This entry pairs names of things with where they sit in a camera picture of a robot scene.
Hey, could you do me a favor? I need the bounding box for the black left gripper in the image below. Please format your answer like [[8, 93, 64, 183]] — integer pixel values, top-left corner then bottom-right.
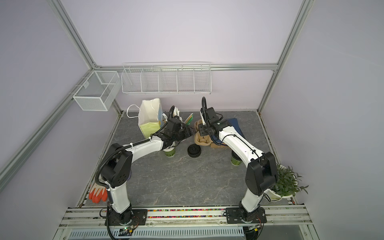
[[172, 124, 196, 142]]

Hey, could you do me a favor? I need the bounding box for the brown pulp cup carrier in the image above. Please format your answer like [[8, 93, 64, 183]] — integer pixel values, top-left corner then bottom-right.
[[194, 120, 213, 146]]

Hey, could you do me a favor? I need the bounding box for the green paper coffee cup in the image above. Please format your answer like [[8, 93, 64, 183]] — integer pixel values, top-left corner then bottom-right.
[[231, 151, 243, 166]]

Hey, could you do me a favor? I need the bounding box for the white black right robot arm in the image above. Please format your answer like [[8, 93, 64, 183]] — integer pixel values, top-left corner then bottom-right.
[[198, 97, 279, 224]]

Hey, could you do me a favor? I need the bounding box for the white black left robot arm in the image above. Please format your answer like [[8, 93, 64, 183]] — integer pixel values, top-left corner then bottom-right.
[[95, 106, 193, 226]]

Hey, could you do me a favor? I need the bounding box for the green wrapped straw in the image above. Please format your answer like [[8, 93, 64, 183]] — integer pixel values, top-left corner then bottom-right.
[[185, 113, 194, 126]]

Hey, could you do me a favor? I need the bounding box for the brown cardboard box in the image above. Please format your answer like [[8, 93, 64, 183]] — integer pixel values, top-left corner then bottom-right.
[[210, 143, 228, 149]]

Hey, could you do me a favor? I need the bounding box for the stack of paper cups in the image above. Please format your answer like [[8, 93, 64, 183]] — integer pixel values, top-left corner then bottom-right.
[[163, 148, 176, 158]]

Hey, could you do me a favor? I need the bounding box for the illustrated paper bag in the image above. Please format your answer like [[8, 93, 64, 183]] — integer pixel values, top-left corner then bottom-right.
[[126, 98, 163, 138]]

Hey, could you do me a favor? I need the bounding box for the small white mesh basket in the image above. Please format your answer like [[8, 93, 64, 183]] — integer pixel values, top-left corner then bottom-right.
[[73, 71, 122, 112]]

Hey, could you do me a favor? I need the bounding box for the potted green plant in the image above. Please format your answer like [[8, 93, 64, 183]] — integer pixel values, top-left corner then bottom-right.
[[264, 164, 309, 202]]

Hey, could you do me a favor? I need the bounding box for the red white glove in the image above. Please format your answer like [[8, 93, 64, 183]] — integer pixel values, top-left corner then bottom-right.
[[89, 183, 108, 204]]

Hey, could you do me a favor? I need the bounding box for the long white wire shelf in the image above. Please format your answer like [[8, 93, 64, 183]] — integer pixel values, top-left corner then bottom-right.
[[121, 62, 212, 94]]

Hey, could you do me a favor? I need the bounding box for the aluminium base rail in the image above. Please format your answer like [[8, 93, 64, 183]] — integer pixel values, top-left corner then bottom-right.
[[54, 205, 319, 240]]

